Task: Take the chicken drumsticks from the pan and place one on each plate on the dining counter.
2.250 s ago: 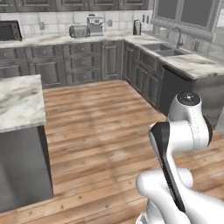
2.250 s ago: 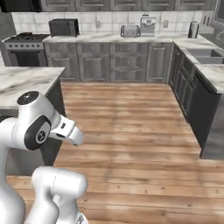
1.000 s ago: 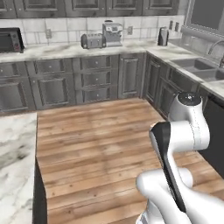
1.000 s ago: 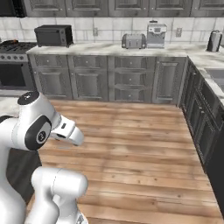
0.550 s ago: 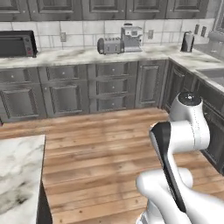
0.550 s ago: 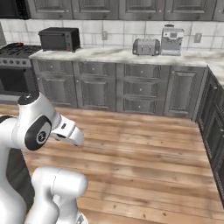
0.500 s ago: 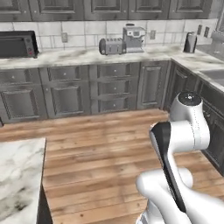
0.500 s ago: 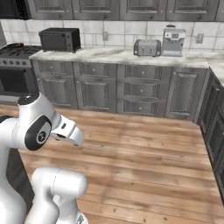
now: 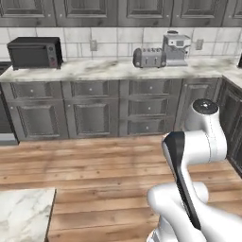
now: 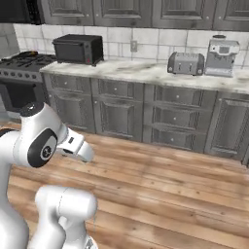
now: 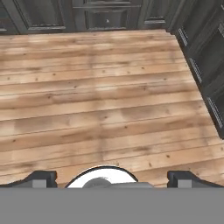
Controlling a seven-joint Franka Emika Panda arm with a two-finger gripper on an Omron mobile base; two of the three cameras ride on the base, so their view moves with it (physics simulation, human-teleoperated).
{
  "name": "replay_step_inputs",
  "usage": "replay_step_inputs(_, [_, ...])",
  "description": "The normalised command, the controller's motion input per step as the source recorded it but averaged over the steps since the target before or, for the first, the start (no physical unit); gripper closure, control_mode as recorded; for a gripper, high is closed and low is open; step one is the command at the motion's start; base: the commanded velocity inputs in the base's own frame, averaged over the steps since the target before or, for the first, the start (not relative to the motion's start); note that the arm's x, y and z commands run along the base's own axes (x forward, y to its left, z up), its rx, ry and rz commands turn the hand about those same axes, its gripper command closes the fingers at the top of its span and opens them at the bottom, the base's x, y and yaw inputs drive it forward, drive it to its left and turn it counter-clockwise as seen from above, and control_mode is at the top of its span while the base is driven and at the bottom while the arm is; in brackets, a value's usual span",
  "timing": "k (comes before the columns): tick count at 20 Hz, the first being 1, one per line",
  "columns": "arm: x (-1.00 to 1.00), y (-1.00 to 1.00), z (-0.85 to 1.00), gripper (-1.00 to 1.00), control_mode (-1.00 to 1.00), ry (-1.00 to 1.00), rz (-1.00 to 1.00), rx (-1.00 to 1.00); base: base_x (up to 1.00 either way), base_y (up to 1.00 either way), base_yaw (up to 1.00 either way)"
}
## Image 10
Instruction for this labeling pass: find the silver toaster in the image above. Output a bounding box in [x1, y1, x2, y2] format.
[166, 51, 206, 77]

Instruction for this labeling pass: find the black toaster oven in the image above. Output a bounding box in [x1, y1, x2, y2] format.
[52, 33, 105, 68]

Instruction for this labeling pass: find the black stove with oven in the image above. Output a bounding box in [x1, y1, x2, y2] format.
[0, 51, 57, 122]

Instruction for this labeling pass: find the black microwave oven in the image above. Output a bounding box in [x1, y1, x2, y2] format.
[0, 0, 46, 26]

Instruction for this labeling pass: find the black pan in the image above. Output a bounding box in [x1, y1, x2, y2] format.
[19, 50, 40, 58]

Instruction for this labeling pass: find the grey lower cupboards run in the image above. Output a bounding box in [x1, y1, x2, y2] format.
[42, 72, 249, 167]

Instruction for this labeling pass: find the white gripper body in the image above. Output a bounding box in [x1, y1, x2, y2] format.
[76, 140, 95, 163]

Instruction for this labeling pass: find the grey wall outlet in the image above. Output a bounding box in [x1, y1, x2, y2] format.
[129, 39, 139, 53]

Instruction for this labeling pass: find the silver coffee machine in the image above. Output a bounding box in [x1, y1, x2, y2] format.
[204, 34, 241, 79]

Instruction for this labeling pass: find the grey cupboards run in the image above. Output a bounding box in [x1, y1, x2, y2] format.
[40, 0, 249, 32]
[42, 72, 249, 167]

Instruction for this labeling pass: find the grey upper cupboards run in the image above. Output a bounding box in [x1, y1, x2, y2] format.
[40, 0, 249, 32]

